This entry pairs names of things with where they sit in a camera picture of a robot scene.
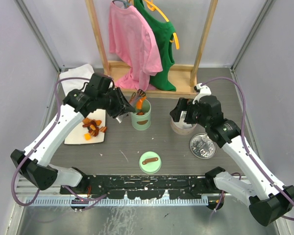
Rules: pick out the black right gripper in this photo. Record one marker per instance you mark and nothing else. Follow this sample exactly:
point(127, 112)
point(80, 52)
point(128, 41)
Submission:
point(181, 105)

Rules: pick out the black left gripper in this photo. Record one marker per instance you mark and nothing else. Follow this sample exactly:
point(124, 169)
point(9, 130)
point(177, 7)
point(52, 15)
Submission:
point(122, 106)

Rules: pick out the white cloth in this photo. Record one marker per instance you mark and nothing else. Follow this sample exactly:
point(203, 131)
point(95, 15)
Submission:
point(84, 71)

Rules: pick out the metal serving tongs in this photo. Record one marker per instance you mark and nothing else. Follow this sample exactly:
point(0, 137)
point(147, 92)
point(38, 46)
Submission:
point(133, 100)

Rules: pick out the mint green tin canister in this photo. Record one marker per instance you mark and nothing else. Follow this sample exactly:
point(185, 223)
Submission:
point(143, 122)

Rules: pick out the white square plate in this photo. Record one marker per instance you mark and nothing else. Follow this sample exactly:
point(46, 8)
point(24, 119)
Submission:
point(77, 135)

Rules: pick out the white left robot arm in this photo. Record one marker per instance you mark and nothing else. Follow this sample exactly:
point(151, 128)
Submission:
point(33, 162)

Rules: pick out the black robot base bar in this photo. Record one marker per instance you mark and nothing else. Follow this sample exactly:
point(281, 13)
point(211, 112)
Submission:
point(147, 186)

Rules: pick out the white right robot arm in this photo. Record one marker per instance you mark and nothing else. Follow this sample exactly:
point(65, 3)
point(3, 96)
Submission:
point(266, 197)

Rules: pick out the round silver tin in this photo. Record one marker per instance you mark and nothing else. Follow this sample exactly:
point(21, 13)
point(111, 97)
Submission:
point(182, 128)

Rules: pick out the orange fried shrimp piece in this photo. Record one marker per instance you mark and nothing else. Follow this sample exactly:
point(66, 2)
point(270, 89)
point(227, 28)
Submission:
point(87, 121)

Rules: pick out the silver embossed tin lid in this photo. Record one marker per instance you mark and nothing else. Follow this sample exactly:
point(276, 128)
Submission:
point(202, 146)

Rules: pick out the orange salmon sushi piece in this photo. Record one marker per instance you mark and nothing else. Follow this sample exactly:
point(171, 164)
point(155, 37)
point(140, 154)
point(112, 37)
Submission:
point(140, 102)

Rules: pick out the wooden clothes rack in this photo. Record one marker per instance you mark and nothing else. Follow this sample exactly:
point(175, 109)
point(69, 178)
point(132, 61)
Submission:
point(182, 77)

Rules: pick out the mint green canister lid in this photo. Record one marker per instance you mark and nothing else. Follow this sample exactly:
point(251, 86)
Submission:
point(150, 162)

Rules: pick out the pink t-shirt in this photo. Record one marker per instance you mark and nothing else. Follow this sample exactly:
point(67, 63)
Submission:
point(132, 40)

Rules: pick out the green t-shirt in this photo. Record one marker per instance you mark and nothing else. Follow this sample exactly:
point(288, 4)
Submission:
point(163, 33)

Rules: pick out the grey clothes hanger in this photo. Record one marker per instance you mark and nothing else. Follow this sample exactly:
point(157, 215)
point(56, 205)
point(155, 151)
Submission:
point(126, 3)

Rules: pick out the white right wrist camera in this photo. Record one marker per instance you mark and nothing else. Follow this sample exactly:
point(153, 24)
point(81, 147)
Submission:
point(202, 90)

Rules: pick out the white slotted cable duct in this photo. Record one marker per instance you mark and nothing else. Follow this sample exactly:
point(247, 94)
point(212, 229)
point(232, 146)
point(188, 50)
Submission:
point(164, 201)

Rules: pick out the left aluminium frame post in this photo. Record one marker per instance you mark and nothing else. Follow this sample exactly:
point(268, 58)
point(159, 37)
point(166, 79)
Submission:
point(33, 18)

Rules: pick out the aluminium corner frame post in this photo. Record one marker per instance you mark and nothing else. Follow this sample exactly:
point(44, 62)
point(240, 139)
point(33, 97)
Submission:
point(259, 20)

